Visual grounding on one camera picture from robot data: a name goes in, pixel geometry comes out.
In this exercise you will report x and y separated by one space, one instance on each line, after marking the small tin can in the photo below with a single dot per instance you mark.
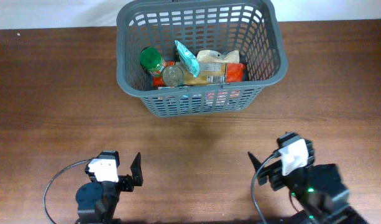
173 76

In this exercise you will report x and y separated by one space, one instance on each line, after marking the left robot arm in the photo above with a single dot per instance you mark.
98 199

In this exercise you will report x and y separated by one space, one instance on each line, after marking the light green wipes pack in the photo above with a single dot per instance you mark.
188 59

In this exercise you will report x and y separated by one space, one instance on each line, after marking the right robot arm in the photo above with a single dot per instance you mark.
317 188

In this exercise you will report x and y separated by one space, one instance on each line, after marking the red orange pasta pack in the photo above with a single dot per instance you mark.
210 74

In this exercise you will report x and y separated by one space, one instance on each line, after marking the green lid jar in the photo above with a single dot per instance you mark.
152 61

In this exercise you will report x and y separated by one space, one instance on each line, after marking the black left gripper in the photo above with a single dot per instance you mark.
135 167

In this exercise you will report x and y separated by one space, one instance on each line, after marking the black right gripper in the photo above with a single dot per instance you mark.
275 173

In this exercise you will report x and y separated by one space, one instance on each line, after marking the blue tissue pack box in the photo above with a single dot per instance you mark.
209 99

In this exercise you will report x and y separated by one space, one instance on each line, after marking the grey plastic basket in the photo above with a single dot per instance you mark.
249 26

